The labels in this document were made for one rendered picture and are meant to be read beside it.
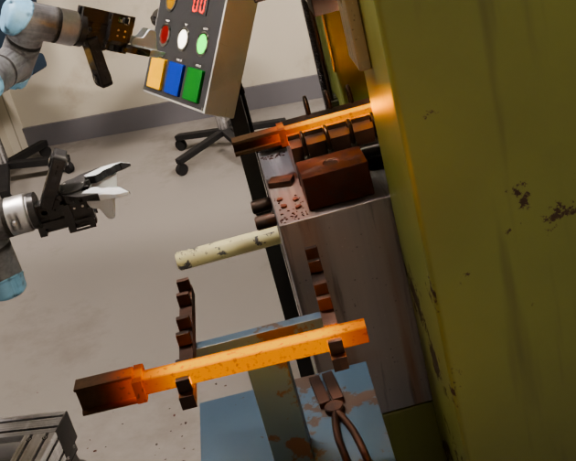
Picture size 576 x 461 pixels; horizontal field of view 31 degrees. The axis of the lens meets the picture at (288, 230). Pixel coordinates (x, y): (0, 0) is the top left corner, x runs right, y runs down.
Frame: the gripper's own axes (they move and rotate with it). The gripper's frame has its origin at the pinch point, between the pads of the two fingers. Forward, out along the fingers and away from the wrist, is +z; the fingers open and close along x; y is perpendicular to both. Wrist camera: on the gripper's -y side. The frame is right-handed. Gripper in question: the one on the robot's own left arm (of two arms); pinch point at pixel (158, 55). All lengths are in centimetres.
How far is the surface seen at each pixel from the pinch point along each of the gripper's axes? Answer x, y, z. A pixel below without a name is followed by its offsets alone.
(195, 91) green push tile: -2.3, -6.1, 9.5
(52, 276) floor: 161, -98, 50
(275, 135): -46.3, -8.8, 5.0
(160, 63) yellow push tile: 18.0, -2.4, 9.5
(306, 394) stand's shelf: -78, -48, 1
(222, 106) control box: -7.0, -8.1, 14.7
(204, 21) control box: 1.4, 9.5, 10.3
